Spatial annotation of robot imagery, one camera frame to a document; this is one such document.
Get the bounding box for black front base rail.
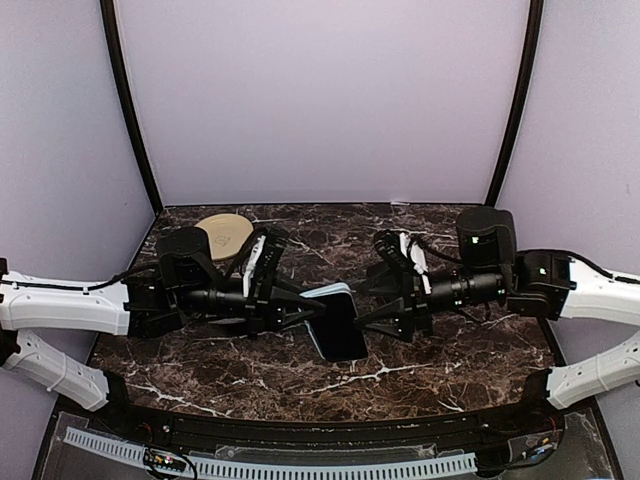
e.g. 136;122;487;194
55;399;577;451

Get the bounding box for dark smartphone on table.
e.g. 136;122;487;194
362;261;397;296

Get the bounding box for left black frame post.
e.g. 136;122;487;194
99;0;164;216

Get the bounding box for right black frame post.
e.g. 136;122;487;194
484;0;545;207

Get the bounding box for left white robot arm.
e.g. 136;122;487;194
1;227;325;436

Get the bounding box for black frame post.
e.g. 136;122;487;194
99;0;164;216
484;0;545;207

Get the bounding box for silver smartphone black screen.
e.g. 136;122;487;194
309;293;368;363

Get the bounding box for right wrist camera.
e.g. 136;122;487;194
373;230;432;295

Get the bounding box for white slotted cable duct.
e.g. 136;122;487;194
63;427;478;479

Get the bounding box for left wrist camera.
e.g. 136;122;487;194
242;227;289;299

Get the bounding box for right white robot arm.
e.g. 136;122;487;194
354;206;639;342

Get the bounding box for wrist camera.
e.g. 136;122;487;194
373;230;432;295
242;227;289;299

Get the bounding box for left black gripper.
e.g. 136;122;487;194
175;270;327;341

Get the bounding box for light blue phone case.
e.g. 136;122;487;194
297;281;351;357

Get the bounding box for small circuit board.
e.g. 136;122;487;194
142;449;187;472

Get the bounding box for beige round plate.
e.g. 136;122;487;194
196;213;254;261

